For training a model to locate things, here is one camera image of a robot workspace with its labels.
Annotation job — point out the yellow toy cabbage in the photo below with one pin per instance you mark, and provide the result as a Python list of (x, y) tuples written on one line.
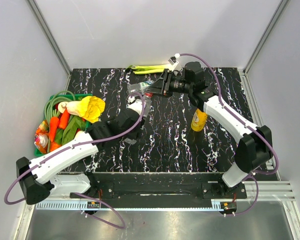
[(89, 108)]

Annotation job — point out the green toy leafy vegetable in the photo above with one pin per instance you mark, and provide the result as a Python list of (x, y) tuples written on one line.
[(64, 136)]

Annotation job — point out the colourful snack packet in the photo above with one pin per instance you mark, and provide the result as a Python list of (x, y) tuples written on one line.
[(41, 137)]

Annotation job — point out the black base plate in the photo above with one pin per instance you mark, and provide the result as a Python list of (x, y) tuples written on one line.
[(161, 190)]

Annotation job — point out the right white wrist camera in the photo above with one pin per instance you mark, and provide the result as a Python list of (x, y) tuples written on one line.
[(174, 64)]

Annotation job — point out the green plastic basket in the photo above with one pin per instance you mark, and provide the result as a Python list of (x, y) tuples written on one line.
[(50, 110)]

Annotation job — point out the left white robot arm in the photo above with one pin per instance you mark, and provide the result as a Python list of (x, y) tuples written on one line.
[(37, 177)]

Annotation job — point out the orange toy carrot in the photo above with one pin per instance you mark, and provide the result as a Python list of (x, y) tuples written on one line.
[(53, 126), (64, 119)]

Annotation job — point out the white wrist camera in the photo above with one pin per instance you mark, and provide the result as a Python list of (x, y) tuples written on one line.
[(174, 64), (135, 104)]

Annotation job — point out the yellow juice bottle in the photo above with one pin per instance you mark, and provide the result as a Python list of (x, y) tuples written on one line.
[(198, 121)]

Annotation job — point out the green leek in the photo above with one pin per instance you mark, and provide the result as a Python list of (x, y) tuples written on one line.
[(147, 69)]

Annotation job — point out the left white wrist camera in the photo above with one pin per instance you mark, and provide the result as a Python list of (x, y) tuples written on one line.
[(135, 104)]

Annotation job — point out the red cap water bottle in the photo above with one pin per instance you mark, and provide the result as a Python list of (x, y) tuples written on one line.
[(147, 104)]

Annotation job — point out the clear bottle lying down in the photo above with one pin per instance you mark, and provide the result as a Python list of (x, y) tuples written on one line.
[(140, 87)]

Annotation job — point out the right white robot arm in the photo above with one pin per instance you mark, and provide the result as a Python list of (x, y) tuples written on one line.
[(254, 143)]

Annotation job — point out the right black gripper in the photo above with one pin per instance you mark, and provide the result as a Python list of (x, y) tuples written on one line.
[(162, 86)]

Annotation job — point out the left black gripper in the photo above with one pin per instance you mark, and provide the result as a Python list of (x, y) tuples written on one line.
[(137, 135)]

